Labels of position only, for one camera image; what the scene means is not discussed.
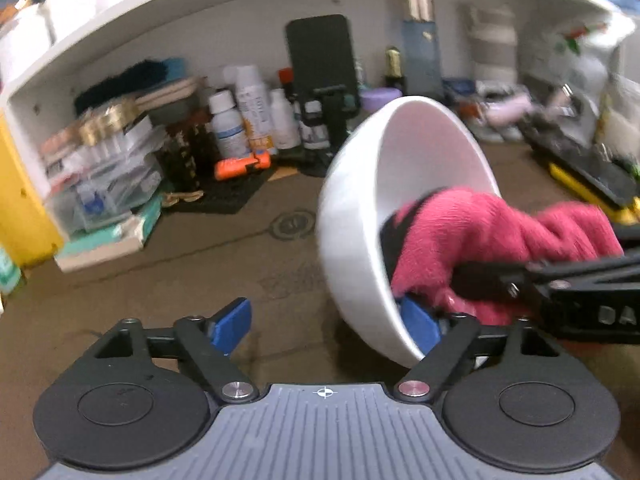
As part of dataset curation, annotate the beige flat box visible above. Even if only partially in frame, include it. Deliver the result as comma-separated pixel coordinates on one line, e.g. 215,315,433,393
134,76,207,112

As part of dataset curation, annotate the stack of clear plastic boxes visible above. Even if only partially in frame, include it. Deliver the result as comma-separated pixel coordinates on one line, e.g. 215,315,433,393
41,110,167,235

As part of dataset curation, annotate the blue sponge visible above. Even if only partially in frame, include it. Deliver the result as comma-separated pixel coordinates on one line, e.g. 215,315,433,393
164,57,190,82

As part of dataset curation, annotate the white bottle with blue label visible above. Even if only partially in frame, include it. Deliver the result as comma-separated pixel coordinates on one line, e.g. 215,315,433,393
208,90,252,159

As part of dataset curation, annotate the grey and white striped container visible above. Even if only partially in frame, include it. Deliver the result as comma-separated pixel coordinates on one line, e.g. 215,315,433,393
469,4,520,82

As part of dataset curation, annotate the small black and white bottle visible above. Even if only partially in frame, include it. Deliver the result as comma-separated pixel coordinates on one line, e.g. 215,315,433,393
300,100,332,152

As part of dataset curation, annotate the dark patterned box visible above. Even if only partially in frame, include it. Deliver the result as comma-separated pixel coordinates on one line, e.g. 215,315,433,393
159,121,222,192

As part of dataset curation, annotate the purple lid container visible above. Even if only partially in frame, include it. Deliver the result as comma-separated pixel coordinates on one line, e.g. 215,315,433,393
359,87,404,115

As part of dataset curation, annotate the gold lid tin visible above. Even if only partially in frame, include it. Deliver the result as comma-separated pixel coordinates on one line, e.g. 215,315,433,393
76,100,142,145

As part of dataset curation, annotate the white printed plastic bag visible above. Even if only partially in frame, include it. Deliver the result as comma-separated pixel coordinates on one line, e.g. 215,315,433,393
529,12,623,93

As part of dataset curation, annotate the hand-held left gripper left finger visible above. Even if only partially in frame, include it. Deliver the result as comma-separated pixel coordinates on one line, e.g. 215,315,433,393
95,297,258,403

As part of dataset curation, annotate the white bowl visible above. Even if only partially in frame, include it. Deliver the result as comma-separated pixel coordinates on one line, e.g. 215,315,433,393
316,95,504,369

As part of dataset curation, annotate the orange utility knife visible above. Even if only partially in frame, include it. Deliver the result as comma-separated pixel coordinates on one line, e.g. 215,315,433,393
214,151,273,182

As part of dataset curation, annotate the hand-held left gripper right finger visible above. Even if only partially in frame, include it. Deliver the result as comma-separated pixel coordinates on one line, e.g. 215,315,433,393
393,295,562,402

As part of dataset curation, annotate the black phone on stand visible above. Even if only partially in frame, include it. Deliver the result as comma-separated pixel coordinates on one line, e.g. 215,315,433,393
285,14,362,177

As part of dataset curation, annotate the teal and white box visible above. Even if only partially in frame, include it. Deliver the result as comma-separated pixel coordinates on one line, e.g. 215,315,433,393
54,194,164,274

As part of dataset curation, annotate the pink cloth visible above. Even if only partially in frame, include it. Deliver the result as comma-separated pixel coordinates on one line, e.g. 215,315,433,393
390,187,626,327

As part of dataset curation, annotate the yellow box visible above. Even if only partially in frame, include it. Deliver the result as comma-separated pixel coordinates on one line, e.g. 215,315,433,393
0,114,67,267

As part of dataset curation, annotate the white paper cup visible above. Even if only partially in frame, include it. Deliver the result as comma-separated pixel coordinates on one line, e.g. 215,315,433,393
42,0,137,42

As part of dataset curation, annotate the black brush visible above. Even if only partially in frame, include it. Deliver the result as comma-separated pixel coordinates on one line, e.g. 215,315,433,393
74,59,170,117

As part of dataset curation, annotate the blue perfume bottle silver cap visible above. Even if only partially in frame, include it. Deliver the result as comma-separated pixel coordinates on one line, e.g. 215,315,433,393
401,0,445,102

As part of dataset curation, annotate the dark bottle with gold cap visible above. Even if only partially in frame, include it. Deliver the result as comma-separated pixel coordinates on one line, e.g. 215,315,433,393
384,47,408,92

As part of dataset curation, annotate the black mat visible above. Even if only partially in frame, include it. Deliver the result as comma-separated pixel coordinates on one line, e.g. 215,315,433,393
170,166,277,215

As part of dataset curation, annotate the yellow and black tool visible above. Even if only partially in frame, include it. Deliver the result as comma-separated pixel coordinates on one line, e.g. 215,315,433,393
519,112,640,227

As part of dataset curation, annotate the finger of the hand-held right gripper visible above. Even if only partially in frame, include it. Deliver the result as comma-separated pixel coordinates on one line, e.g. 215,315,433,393
379,206,417,281
452,254,640,307

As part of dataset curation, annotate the pink pouch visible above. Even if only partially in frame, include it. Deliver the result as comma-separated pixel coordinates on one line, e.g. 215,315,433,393
486,94,532,127

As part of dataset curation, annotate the plain white bottle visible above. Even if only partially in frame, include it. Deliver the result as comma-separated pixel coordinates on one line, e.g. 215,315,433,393
270,88,302,151

